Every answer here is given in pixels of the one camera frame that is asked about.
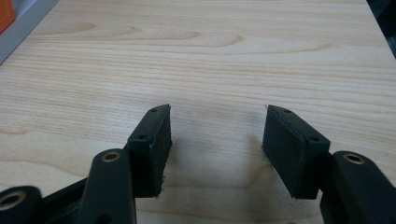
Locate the grey two-tier shoe rack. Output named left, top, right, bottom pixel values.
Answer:
left=0, top=0, right=61, bottom=65

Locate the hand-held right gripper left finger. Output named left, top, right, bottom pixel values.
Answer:
left=126, top=104, right=173, bottom=199

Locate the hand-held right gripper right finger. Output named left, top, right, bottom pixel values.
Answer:
left=262, top=104, right=332, bottom=201

